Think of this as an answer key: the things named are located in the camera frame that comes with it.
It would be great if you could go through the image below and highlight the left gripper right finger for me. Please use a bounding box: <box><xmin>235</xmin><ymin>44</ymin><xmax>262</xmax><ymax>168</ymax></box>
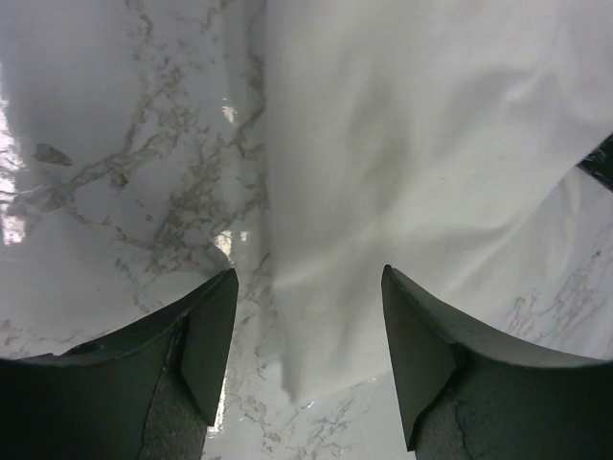
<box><xmin>381</xmin><ymin>266</ymin><xmax>612</xmax><ymax>459</ymax></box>

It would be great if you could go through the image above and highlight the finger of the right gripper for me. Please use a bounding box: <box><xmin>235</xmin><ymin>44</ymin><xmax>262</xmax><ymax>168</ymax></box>
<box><xmin>578</xmin><ymin>135</ymin><xmax>613</xmax><ymax>192</ymax></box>

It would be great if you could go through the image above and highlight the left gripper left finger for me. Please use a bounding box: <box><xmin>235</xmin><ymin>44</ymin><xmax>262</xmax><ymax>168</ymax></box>
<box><xmin>1</xmin><ymin>269</ymin><xmax>238</xmax><ymax>459</ymax></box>

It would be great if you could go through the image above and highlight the white t shirt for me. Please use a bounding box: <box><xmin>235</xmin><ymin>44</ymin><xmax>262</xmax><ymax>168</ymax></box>
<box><xmin>265</xmin><ymin>1</ymin><xmax>612</xmax><ymax>403</ymax></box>

